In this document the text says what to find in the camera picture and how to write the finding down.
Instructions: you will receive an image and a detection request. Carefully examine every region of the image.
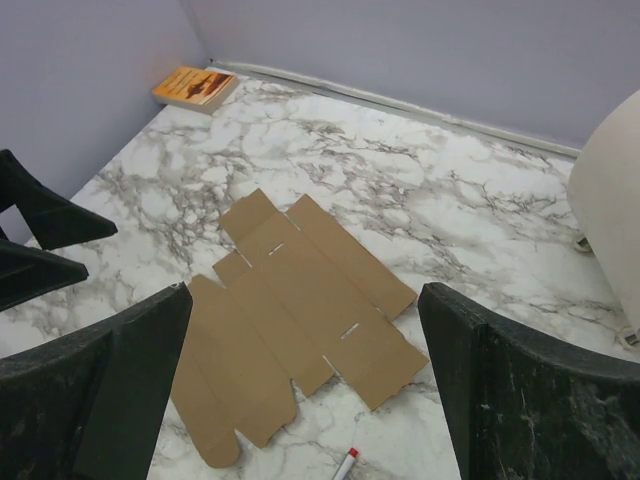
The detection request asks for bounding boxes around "brown cardboard box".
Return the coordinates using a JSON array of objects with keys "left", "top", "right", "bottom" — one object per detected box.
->
[{"left": 171, "top": 190, "right": 428, "bottom": 468}]

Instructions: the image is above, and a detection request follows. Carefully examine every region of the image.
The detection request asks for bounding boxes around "red capped white marker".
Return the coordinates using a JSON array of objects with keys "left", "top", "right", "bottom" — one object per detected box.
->
[{"left": 332, "top": 448, "right": 359, "bottom": 480}]

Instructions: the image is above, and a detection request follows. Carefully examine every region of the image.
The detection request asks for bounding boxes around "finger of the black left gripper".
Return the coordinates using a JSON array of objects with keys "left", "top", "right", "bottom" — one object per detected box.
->
[
  {"left": 1, "top": 240, "right": 89, "bottom": 310},
  {"left": 1, "top": 149, "right": 118, "bottom": 250}
]

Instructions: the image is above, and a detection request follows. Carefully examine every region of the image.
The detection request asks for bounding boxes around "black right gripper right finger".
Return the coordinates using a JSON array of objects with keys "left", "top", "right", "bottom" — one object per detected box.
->
[{"left": 418, "top": 282, "right": 639, "bottom": 479}]

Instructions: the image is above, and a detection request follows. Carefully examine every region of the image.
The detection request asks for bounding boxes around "large white cylindrical roll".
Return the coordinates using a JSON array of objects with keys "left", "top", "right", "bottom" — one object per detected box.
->
[{"left": 567, "top": 93, "right": 639, "bottom": 348}]

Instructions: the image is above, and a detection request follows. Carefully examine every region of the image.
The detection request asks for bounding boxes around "orange paperback book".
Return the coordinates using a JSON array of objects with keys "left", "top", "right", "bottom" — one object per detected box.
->
[{"left": 152, "top": 66, "right": 239, "bottom": 115}]

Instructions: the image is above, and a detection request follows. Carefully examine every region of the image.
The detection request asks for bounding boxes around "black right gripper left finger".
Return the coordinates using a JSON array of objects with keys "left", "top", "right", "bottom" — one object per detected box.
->
[{"left": 1, "top": 283, "right": 193, "bottom": 479}]

